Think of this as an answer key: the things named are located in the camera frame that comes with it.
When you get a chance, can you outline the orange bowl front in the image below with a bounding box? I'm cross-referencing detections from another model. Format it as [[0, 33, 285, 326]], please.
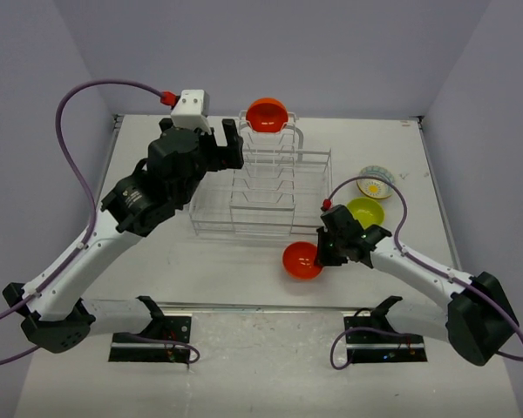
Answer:
[[282, 241, 323, 280]]

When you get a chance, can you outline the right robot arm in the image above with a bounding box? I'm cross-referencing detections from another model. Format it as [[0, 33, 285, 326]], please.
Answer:
[[315, 205, 519, 366]]

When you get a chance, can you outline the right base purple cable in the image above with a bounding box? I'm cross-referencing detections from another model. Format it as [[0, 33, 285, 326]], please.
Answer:
[[329, 326, 419, 370]]

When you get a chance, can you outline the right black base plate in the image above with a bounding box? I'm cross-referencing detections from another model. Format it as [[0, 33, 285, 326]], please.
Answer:
[[344, 331, 428, 364]]

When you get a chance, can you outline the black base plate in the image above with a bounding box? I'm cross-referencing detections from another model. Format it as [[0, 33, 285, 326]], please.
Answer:
[[108, 314, 197, 365], [344, 331, 428, 364]]

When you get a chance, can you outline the blue patterned yellow bowl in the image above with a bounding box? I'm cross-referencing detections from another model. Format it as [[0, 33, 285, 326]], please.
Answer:
[[357, 165, 396, 200]]

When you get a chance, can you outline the orange bowl rear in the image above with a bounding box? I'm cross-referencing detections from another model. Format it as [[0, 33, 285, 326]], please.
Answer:
[[245, 98, 289, 133]]

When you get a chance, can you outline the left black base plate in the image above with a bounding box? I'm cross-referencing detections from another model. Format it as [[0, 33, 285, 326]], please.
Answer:
[[108, 314, 197, 365]]

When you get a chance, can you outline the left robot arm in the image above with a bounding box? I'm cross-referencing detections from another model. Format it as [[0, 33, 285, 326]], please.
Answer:
[[3, 118, 244, 354]]

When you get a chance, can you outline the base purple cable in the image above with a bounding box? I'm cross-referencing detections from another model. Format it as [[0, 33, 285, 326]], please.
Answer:
[[126, 333, 201, 365], [329, 326, 419, 370]]

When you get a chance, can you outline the orange bowl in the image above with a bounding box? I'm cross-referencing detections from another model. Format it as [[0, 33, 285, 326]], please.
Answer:
[[245, 98, 289, 133], [282, 241, 323, 280]]

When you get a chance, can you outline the lime green bowl front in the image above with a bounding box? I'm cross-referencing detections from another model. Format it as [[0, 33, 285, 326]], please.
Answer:
[[346, 197, 384, 228]]

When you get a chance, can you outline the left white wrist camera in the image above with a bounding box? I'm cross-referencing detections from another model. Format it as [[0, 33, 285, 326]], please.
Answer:
[[170, 90, 211, 133]]

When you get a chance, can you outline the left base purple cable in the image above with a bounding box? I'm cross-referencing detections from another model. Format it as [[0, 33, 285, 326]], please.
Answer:
[[126, 333, 201, 365]]

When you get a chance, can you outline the white wire dish rack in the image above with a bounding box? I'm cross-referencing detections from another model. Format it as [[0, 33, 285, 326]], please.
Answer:
[[189, 111, 332, 237]]

